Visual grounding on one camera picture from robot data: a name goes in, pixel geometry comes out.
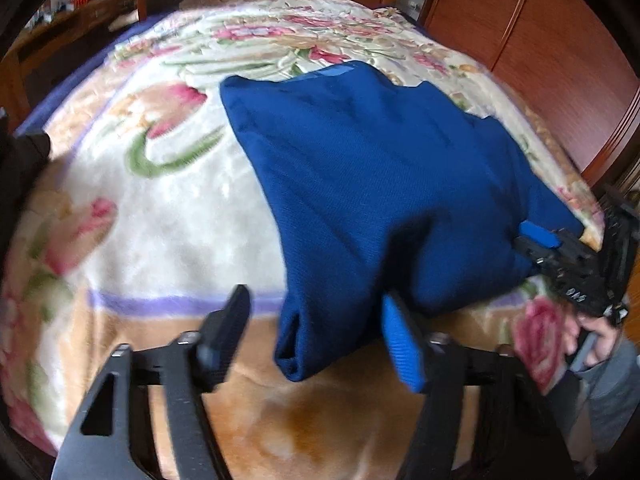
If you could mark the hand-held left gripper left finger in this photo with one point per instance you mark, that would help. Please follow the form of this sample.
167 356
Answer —
222 332

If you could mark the blue suit jacket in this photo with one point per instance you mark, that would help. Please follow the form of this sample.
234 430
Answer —
380 190

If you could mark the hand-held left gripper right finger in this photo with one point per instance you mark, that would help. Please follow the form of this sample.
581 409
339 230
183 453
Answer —
402 342

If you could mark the wooden desk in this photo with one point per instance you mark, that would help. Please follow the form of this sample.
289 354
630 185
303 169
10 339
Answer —
55 35

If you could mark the dark cloth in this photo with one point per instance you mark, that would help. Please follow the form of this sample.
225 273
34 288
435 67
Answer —
22 170

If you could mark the floral blanket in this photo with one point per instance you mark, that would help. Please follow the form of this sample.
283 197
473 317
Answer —
165 230

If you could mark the person's right hand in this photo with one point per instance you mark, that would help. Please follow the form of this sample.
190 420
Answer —
606 340

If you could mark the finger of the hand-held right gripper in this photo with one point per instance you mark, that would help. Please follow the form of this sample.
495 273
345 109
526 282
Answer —
534 257
539 234

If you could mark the wooden louvered wardrobe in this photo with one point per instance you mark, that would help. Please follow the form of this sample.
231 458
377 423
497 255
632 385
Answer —
540 35

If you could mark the dark blue bed sheet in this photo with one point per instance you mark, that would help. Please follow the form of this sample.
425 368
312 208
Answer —
100 67

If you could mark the person's right forearm grey sleeve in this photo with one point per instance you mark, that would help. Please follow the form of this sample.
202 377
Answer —
615 400

